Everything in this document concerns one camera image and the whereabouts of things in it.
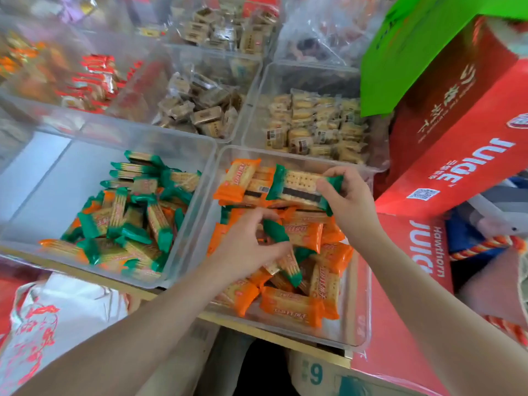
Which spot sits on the person's left fingers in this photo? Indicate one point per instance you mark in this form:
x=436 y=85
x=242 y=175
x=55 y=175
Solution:
x=272 y=252

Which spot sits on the pile of yellow cookie packs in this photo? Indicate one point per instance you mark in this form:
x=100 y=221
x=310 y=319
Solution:
x=317 y=125

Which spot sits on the pile of beige snack packs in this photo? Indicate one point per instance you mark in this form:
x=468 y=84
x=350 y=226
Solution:
x=225 y=32

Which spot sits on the pile of green cracker snacks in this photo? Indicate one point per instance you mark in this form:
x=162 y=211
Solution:
x=136 y=226

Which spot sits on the green cracker packet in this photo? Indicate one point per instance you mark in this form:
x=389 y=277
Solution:
x=275 y=231
x=297 y=187

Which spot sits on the person's right forearm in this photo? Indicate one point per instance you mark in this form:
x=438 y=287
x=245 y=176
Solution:
x=445 y=321

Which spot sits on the white bag with red print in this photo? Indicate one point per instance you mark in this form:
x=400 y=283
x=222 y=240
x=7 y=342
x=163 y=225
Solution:
x=62 y=317

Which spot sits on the clear plastic bag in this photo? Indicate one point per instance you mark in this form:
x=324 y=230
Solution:
x=330 y=28

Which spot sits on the pile of brown candy packs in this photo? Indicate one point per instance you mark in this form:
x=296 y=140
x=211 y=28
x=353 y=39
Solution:
x=198 y=105

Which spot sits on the person's right hand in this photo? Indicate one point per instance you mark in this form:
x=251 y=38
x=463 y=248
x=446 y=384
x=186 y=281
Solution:
x=354 y=206

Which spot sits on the person's left hand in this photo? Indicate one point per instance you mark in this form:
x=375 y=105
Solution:
x=239 y=247

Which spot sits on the person's right thumb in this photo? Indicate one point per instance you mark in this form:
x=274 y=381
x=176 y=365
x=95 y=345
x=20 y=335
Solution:
x=327 y=193

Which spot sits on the pile of orange cracker snacks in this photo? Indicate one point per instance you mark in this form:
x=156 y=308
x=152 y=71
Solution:
x=303 y=303

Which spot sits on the person's left forearm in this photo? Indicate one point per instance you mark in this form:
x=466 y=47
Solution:
x=136 y=334

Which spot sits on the green paper sign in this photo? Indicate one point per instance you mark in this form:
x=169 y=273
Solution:
x=412 y=41

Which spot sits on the large red juice carton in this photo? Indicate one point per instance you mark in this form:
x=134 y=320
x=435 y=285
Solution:
x=462 y=131

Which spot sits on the pile of red snack packs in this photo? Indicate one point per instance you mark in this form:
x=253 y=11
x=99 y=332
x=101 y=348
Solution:
x=97 y=82

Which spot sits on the clear plastic bin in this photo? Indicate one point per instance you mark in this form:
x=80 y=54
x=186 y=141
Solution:
x=354 y=309
x=222 y=20
x=321 y=78
x=37 y=70
x=214 y=63
x=49 y=189

